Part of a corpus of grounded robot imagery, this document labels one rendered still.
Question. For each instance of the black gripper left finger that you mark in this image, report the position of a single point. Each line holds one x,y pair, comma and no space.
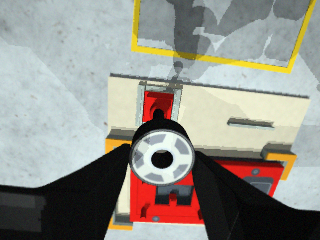
77,206

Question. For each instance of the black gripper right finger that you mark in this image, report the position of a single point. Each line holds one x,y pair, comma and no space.
233,209

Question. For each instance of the black wheel with white hub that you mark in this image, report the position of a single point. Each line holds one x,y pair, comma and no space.
161,169

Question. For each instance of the yellow rectangular outline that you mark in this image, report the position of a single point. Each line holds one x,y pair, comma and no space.
302,31

